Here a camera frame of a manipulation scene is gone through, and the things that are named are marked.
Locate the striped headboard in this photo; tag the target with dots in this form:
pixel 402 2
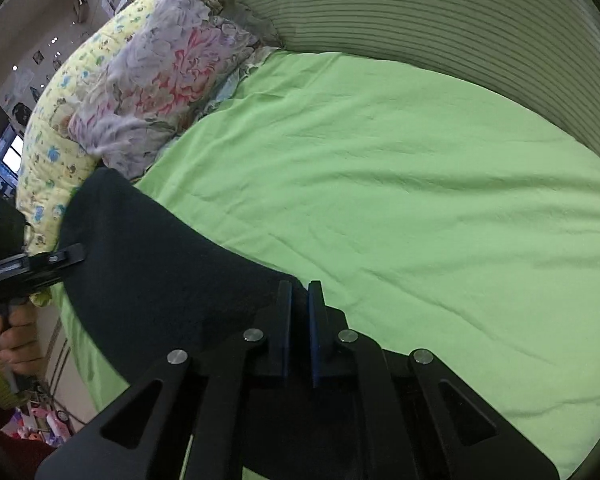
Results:
pixel 430 25

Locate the floral purple pillow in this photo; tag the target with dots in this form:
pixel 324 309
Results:
pixel 165 85

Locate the black pants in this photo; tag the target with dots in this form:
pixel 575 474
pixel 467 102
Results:
pixel 170 270

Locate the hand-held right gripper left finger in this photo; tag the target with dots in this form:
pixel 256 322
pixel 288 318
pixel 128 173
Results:
pixel 283 330

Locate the person's left hand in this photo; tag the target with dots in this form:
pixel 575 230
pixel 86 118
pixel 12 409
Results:
pixel 17 335

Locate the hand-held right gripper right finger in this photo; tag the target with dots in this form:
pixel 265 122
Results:
pixel 314 330

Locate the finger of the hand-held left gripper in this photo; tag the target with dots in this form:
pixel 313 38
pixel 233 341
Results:
pixel 60 256

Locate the green bed sheet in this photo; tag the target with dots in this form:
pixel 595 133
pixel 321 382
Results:
pixel 380 240

